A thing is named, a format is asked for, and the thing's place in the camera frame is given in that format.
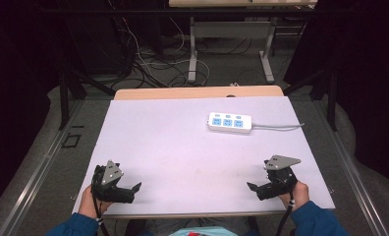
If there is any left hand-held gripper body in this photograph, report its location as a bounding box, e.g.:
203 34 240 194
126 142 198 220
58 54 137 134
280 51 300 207
90 159 129 203

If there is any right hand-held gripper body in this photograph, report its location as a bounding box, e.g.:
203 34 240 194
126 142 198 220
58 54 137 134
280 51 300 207
262 154 303 198

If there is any person's right hand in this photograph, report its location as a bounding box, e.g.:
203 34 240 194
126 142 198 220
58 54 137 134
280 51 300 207
278 180 311 212

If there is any person's left hand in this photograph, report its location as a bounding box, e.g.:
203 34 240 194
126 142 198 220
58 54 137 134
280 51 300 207
77 184 114 220

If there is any black square floor socket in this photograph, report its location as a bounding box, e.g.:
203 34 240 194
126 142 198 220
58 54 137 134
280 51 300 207
61 133 83 149

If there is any white table mat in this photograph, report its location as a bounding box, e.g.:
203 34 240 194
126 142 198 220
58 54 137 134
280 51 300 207
71 95 337 217

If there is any white power strip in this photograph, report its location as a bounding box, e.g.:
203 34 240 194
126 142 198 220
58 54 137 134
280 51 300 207
205 111 253 135

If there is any person's torso and lap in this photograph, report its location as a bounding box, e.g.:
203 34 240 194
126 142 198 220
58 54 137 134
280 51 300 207
125 216 260 236

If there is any black metal stand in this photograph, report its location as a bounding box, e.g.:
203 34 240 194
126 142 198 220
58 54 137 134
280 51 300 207
56 48 117 131
282 62 343 133

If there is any wooden table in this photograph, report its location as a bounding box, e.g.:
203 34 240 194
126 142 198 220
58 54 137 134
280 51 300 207
112 85 285 101

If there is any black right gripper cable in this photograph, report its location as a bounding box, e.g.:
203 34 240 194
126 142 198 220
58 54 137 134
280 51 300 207
273 193 296 236

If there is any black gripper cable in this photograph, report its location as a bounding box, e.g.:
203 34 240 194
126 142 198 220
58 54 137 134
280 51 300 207
90 191 111 236
273 193 296 236

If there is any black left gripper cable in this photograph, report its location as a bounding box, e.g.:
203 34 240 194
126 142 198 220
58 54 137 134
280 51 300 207
90 191 111 236

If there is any grey power strip cable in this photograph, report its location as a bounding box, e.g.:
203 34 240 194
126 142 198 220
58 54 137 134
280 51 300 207
250 122 306 132

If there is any metal floor rail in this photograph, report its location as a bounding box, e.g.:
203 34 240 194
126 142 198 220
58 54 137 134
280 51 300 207
309 99 388 236
0 99 85 236

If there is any tangle of floor cables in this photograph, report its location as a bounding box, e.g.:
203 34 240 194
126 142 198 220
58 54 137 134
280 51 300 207
107 0 254 89

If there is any white metal frame desk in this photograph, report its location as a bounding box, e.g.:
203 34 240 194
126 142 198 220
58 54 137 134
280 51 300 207
167 0 319 85

